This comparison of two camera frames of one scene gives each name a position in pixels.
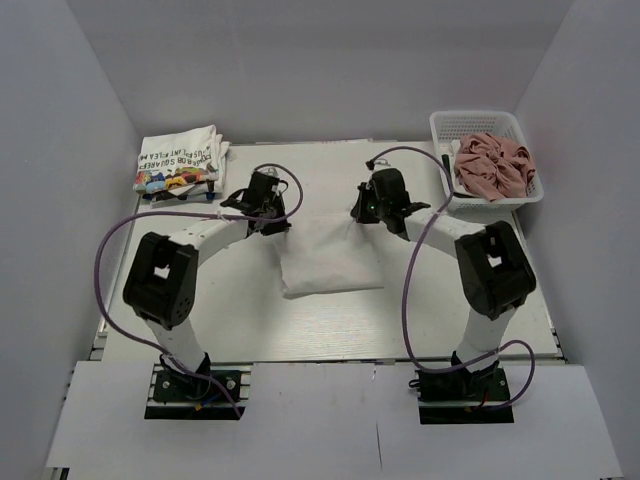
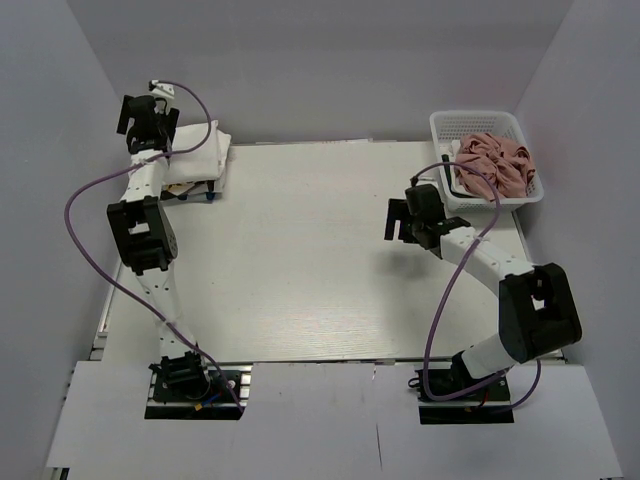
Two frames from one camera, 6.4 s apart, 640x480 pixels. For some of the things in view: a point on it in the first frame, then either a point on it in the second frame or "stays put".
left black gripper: (278, 227) -> (172, 119)
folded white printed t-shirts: (182, 163) stays put
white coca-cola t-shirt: (332, 256) -> (204, 163)
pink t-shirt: (494, 168) stays put
